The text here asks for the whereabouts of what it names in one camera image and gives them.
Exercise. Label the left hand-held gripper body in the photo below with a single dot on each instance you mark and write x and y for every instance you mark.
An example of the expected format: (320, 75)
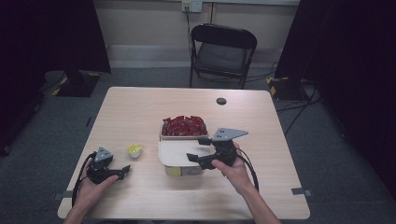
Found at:
(101, 172)

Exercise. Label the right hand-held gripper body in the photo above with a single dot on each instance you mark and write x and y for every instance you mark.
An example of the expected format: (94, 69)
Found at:
(225, 152)

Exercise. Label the yellow jelly cup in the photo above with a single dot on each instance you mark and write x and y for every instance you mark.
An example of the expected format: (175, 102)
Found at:
(134, 150)

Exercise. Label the white box lid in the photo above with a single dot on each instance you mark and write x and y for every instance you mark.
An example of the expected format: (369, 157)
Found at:
(174, 152)

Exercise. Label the clear plastic storage box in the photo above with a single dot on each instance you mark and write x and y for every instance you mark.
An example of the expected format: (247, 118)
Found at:
(174, 169)

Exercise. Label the person's left hand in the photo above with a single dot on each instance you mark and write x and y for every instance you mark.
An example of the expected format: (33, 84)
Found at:
(90, 193)

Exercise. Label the person's right hand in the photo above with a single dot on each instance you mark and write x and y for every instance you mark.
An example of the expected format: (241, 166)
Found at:
(236, 174)

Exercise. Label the heap of yellow jelly cups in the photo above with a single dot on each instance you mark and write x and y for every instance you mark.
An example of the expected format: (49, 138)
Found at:
(173, 171)

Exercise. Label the pile of red snack packets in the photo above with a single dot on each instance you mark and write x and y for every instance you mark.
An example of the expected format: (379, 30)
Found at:
(184, 126)

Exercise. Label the grey tape strip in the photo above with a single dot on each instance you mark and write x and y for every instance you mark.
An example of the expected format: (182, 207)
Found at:
(60, 196)
(300, 191)

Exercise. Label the small black floor object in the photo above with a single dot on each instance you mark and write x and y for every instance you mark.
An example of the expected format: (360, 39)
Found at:
(88, 121)

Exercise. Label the black stand base yellow tape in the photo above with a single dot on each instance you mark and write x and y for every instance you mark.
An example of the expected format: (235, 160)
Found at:
(77, 84)
(285, 88)

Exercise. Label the black folding chair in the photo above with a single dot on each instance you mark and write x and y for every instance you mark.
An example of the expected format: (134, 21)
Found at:
(222, 54)

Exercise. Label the dark curtain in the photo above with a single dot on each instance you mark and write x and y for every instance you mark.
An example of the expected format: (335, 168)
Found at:
(351, 62)
(46, 37)

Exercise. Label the white wall socket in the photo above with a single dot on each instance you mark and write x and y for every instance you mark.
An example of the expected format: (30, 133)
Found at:
(192, 5)

